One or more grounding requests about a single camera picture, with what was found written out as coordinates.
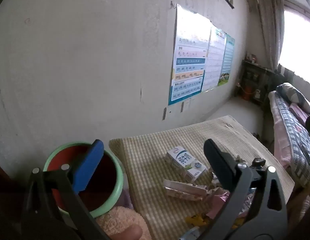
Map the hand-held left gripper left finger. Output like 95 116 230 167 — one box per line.
21 139 113 240

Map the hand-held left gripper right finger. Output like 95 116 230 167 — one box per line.
199 138 288 240

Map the green rimmed red trash bin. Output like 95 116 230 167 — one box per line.
42 142 124 218

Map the pink foil wrapper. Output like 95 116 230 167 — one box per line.
206 189 248 218

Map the black wrapper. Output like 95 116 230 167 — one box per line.
250 157 265 167

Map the white milk carton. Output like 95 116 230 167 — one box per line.
166 145 207 183

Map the pink printed carton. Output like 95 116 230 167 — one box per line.
163 179 208 202

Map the yellow snack wrapper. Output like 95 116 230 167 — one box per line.
185 214 210 227

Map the pink fleece clothing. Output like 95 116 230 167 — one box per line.
95 206 152 240

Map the beige checked tablecloth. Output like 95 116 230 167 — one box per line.
109 115 295 240

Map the orange bucket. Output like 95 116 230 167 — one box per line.
241 85 255 100

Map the checked bed blanket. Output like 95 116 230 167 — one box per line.
269 90 310 188

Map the dark storage shelf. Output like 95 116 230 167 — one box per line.
235 59 278 105

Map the pink striped blanket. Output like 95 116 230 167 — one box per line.
289 102 310 123

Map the grey patterned quilt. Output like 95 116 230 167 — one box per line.
276 82 310 117

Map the patterned window curtain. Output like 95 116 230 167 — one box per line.
255 0 285 72

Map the bright window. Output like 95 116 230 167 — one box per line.
277 4 310 85

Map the wooden bed frame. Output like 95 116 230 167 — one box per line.
287 185 310 215

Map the white wall poster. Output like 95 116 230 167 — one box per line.
202 26 227 92

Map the blue bordered wall poster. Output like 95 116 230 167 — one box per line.
168 4 212 106

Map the green wall poster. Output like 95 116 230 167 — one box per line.
217 35 235 87

